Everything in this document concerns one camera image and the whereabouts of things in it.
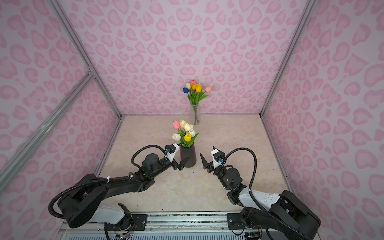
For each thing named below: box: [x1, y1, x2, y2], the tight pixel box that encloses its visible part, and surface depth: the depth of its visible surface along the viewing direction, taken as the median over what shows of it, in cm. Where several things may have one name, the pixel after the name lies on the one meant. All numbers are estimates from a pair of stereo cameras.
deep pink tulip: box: [172, 120, 181, 130], surface depth 76 cm
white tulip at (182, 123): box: [179, 119, 186, 129], surface depth 76 cm
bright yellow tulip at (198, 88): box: [195, 83, 202, 93], surface depth 92 cm
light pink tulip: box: [203, 86, 213, 94], surface depth 95 cm
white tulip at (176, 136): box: [172, 133, 181, 141], surface depth 70 cm
